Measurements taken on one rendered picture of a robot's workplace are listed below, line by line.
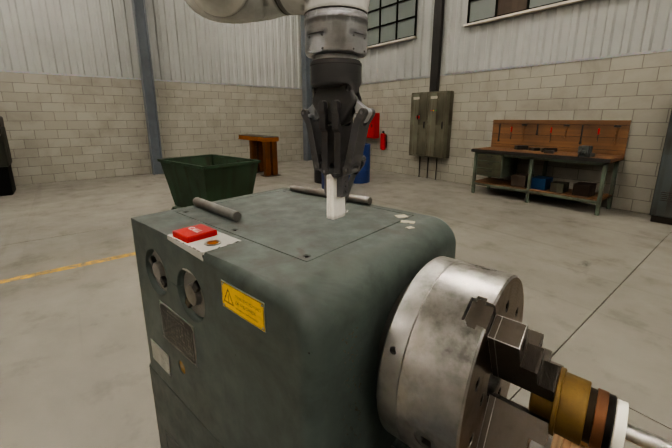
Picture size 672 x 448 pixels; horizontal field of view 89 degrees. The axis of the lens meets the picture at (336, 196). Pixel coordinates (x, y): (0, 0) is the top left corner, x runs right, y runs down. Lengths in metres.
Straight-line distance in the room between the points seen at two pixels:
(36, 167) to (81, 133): 1.18
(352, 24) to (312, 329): 0.40
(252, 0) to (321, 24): 0.11
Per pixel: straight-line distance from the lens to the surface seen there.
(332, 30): 0.50
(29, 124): 10.25
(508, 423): 0.65
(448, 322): 0.53
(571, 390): 0.62
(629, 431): 0.65
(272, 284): 0.50
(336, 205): 0.54
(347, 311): 0.51
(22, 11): 10.53
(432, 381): 0.53
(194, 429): 0.94
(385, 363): 0.56
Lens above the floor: 1.48
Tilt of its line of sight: 13 degrees down
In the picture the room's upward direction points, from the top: straight up
